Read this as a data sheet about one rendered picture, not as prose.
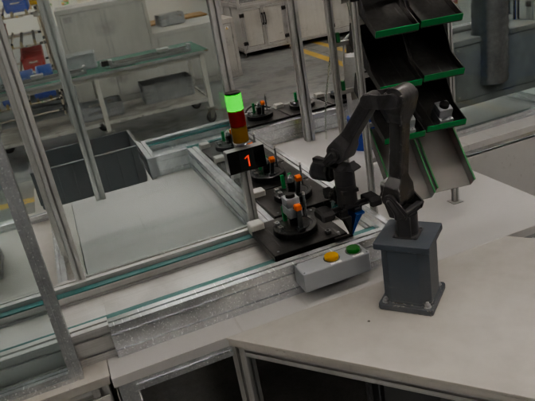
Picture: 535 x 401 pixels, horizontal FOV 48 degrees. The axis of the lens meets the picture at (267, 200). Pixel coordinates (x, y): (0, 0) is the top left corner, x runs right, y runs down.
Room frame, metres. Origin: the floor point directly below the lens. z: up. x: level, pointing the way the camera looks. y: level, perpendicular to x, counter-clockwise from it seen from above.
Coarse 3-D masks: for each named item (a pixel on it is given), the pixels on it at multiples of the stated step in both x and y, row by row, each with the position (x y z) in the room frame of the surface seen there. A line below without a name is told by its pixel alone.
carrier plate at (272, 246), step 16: (272, 224) 1.77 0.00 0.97; (320, 224) 1.71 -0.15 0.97; (336, 224) 1.69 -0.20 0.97; (256, 240) 1.71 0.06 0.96; (272, 240) 1.66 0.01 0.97; (288, 240) 1.64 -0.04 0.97; (304, 240) 1.62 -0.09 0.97; (320, 240) 1.61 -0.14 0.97; (272, 256) 1.58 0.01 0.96; (288, 256) 1.57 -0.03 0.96
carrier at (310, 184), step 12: (300, 168) 2.02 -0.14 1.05; (288, 180) 1.97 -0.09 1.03; (312, 180) 2.10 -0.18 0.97; (264, 192) 2.03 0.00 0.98; (276, 192) 1.97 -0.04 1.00; (288, 192) 1.97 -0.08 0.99; (300, 192) 1.93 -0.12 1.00; (312, 192) 1.98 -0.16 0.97; (264, 204) 1.94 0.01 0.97; (276, 204) 1.93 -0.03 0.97; (312, 204) 1.87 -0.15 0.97; (324, 204) 1.89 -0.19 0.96; (276, 216) 1.83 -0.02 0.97
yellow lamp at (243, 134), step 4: (232, 128) 1.78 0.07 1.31; (236, 128) 1.77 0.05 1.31; (240, 128) 1.77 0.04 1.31; (244, 128) 1.78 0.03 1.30; (232, 132) 1.78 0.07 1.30; (236, 132) 1.77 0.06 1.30; (240, 132) 1.77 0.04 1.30; (244, 132) 1.77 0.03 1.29; (232, 136) 1.78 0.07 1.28; (236, 136) 1.77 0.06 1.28; (240, 136) 1.77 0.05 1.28; (244, 136) 1.77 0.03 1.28; (236, 140) 1.77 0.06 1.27; (240, 140) 1.77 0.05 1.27; (244, 140) 1.77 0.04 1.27
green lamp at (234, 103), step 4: (228, 96) 1.77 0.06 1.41; (232, 96) 1.77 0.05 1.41; (236, 96) 1.77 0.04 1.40; (240, 96) 1.78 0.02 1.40; (228, 100) 1.77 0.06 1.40; (232, 100) 1.77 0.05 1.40; (236, 100) 1.77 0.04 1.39; (240, 100) 1.78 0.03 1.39; (228, 104) 1.77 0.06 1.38; (232, 104) 1.77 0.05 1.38; (236, 104) 1.77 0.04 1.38; (240, 104) 1.78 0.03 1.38; (228, 108) 1.78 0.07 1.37; (232, 108) 1.77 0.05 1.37; (236, 108) 1.77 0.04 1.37; (240, 108) 1.78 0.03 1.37
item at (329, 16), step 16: (352, 16) 1.83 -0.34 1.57; (352, 32) 1.84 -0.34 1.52; (448, 32) 1.92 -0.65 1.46; (336, 48) 1.99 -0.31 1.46; (336, 64) 1.99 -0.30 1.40; (336, 80) 1.99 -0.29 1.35; (448, 80) 1.93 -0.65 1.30; (336, 96) 1.99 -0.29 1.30; (368, 128) 1.83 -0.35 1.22; (368, 144) 1.83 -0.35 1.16; (368, 160) 1.82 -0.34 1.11; (368, 176) 1.83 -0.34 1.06
